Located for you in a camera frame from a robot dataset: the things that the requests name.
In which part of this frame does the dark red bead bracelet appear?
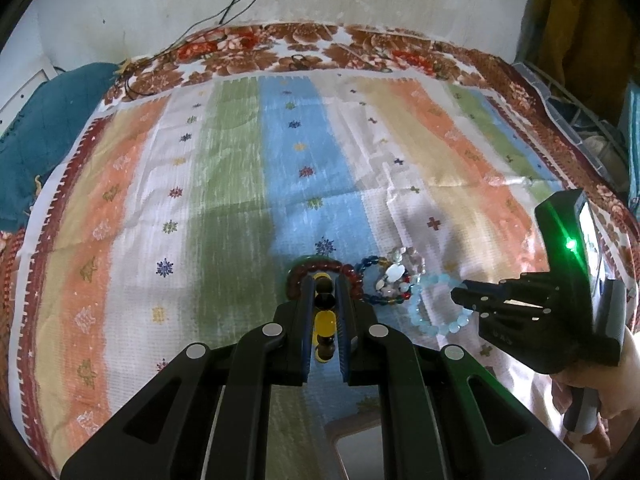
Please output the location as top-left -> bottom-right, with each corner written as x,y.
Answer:
284,258 -> 367,306

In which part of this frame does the yellow and black bead bracelet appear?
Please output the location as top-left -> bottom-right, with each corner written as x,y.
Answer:
310,271 -> 339,363

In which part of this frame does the striped colourful woven cloth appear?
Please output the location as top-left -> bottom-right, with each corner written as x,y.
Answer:
9,71 -> 563,474

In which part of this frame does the teal quilted pillow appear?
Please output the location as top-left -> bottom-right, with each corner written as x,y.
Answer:
0,62 -> 117,233

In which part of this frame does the person's right hand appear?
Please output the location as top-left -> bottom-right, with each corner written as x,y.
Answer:
551,330 -> 639,442

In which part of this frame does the light blue bead bracelet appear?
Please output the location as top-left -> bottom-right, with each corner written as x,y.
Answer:
406,274 -> 476,337

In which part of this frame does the dark blue multicolour bead bracelet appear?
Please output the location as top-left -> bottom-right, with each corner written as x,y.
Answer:
354,254 -> 414,307

